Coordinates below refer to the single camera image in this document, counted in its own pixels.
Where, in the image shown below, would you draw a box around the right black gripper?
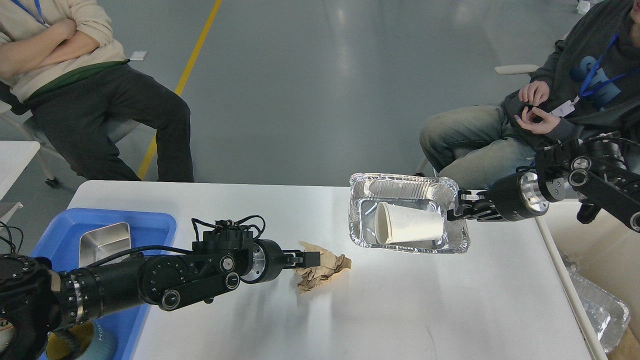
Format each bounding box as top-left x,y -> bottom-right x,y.
446,171 -> 550,222

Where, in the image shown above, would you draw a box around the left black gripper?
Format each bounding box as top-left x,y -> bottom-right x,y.
242,239 -> 322,284

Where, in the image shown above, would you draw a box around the brown paper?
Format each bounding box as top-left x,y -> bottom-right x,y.
294,241 -> 352,295

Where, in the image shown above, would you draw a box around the white paper cup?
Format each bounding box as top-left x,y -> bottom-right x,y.
374,202 -> 444,245

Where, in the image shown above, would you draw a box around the aluminium foil tray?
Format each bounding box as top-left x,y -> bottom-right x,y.
349,173 -> 470,254

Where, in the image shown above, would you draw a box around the square stainless steel tin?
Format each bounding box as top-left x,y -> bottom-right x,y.
78,222 -> 131,268

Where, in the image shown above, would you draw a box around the teal green mug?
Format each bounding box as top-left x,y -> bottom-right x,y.
45,322 -> 117,360

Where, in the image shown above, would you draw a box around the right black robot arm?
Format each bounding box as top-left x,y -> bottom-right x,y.
446,132 -> 640,232

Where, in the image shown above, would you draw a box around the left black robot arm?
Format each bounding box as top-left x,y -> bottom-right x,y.
0,218 -> 321,360

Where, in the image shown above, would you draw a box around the beige waste bin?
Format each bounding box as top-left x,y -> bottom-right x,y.
537,199 -> 640,360

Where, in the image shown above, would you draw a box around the person in dark hoodie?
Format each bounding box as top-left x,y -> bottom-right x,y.
419,0 -> 640,190

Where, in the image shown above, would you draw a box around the blue plastic tray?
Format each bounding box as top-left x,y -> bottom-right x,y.
30,208 -> 177,360

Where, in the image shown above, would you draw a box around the white office chair left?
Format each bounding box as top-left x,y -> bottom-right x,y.
0,101 -> 139,188

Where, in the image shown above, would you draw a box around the white side table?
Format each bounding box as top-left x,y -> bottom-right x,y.
0,140 -> 41,199

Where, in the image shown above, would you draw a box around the person in beige sweater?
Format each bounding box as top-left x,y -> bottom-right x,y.
0,0 -> 195,183

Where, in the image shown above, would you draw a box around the black cables on floor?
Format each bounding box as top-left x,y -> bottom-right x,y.
0,220 -> 25,257

